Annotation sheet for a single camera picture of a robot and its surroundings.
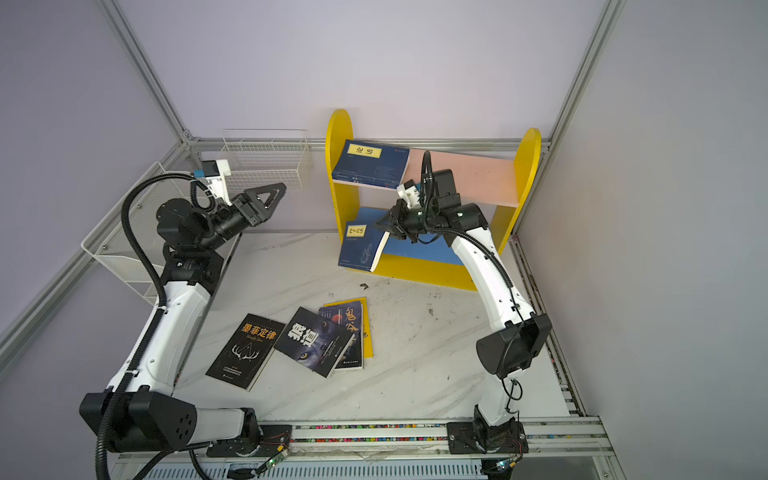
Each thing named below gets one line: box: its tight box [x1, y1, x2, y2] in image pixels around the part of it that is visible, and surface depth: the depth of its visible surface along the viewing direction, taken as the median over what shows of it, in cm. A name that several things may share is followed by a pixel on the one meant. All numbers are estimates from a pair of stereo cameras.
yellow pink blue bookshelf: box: [326, 109, 542, 291], surface depth 79 cm
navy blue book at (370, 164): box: [331, 139, 411, 191], surface depth 80 cm
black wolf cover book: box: [273, 306, 355, 378], surface depth 90 cm
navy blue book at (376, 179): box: [332, 171, 403, 190], surface depth 77 cm
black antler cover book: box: [205, 313, 286, 392], surface depth 90 cm
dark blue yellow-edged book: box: [318, 297, 374, 370], surface depth 92 cm
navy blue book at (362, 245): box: [338, 221, 391, 272], surface depth 73 cm
